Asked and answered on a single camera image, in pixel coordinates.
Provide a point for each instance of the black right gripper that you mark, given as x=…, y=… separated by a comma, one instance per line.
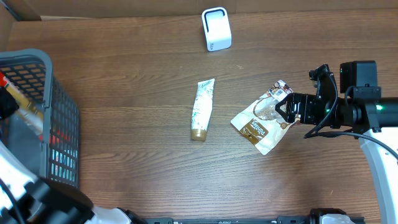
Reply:
x=307, y=101

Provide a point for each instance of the brown white granola pouch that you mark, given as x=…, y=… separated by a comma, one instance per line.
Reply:
x=260, y=124

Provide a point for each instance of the white tube with gold cap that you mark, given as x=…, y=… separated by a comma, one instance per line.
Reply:
x=202, y=109

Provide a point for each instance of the teal wipes packet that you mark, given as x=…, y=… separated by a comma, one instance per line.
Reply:
x=64, y=166

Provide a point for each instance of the orange spaghetti package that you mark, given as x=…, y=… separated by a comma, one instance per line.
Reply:
x=27, y=110

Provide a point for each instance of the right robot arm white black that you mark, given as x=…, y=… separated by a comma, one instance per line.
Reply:
x=353, y=107

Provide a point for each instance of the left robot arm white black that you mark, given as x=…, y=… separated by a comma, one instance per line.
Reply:
x=33, y=199

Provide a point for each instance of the white barcode scanner stand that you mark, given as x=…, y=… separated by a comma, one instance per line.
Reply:
x=216, y=28

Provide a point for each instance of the grey plastic shopping basket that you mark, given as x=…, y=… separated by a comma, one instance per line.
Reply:
x=31, y=71

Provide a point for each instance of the black rail at table edge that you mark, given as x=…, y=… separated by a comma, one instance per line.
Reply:
x=315, y=216

